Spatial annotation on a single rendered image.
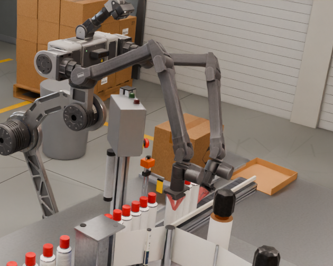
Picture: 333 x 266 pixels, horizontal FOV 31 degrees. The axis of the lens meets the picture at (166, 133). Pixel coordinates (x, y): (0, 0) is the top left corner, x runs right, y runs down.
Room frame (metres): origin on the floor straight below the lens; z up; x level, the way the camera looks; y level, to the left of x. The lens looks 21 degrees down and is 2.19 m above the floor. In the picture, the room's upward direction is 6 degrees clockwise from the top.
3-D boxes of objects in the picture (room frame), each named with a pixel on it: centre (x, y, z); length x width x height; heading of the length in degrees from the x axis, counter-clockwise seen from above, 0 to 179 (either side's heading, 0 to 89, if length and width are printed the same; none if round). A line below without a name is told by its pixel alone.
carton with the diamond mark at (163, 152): (2.89, -0.12, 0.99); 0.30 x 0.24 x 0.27; 149
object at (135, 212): (2.07, 0.09, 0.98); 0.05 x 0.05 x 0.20
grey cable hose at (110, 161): (2.08, 0.20, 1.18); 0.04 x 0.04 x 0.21
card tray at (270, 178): (2.98, -0.55, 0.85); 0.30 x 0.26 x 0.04; 145
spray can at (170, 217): (2.27, -0.06, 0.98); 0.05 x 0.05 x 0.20
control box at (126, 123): (2.12, 0.15, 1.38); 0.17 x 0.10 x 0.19; 20
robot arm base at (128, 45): (3.00, 0.23, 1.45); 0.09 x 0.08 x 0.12; 152
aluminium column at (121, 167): (2.21, 0.17, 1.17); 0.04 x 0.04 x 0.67; 55
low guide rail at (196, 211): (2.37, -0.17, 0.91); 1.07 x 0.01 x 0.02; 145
